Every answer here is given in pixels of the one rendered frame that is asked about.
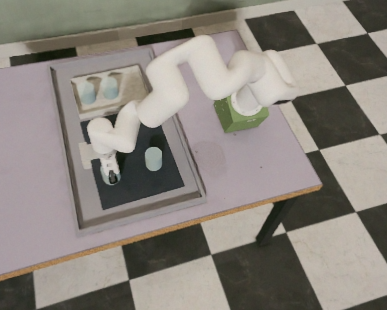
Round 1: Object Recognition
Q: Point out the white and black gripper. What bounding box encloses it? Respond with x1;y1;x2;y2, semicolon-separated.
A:
100;154;119;184

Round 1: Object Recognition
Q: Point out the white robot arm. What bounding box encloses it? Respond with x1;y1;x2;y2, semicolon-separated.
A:
79;35;299;170

